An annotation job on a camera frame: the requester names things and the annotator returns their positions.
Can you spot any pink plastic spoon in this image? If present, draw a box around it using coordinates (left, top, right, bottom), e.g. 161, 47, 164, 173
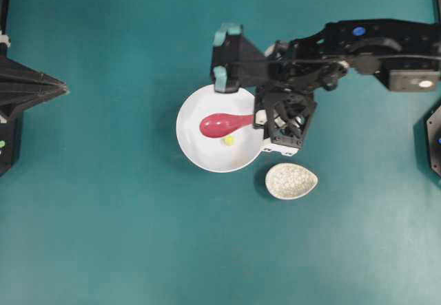
199, 113, 254, 138

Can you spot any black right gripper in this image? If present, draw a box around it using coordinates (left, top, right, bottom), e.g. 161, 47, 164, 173
253, 87, 317, 156

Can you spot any white round bowl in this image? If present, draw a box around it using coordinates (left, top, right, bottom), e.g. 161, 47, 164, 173
176, 85, 263, 173

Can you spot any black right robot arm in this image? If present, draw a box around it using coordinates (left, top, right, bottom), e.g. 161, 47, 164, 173
252, 19, 440, 156

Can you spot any yellow hexagonal prism block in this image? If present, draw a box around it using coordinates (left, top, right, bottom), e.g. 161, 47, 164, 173
223, 136, 235, 146

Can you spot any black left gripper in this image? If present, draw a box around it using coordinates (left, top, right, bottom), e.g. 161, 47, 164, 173
0, 34, 68, 177

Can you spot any speckled egg-shaped spoon rest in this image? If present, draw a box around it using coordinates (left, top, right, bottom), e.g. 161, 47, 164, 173
265, 163, 318, 200

